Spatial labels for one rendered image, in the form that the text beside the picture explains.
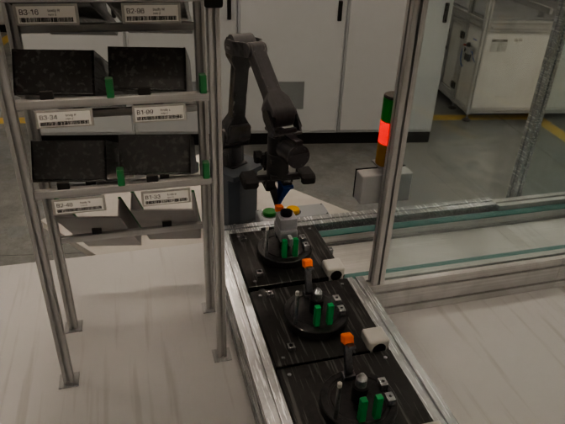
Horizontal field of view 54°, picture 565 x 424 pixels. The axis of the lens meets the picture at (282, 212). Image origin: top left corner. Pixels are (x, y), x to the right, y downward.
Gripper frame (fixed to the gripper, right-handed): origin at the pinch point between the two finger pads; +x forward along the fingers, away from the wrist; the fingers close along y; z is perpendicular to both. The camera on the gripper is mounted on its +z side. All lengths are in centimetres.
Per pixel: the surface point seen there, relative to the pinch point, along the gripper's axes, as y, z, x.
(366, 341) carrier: -7.7, -44.8, 10.7
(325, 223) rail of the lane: -16.1, 4.9, 13.3
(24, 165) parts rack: 52, -31, -27
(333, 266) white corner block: -9.4, -19.4, 10.1
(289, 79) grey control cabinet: -83, 277, 55
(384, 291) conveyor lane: -21.5, -24.5, 16.0
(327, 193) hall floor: -88, 191, 110
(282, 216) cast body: 1.2, -9.5, 0.7
